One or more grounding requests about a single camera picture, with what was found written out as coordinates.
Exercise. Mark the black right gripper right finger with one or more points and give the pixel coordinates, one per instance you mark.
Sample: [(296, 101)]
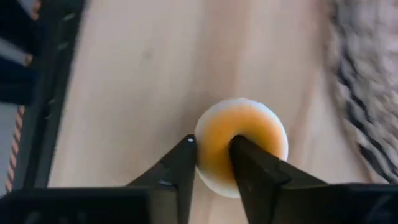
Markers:
[(255, 174)]

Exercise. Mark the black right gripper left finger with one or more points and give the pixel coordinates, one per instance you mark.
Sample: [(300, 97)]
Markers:
[(177, 174)]

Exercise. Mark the white iced donut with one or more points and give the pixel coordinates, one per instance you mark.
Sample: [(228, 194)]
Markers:
[(217, 130)]

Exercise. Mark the round woven placemat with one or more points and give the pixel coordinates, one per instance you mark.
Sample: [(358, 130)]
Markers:
[(373, 93)]

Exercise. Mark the black aluminium frame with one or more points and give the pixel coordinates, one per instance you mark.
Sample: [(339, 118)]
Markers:
[(49, 93)]

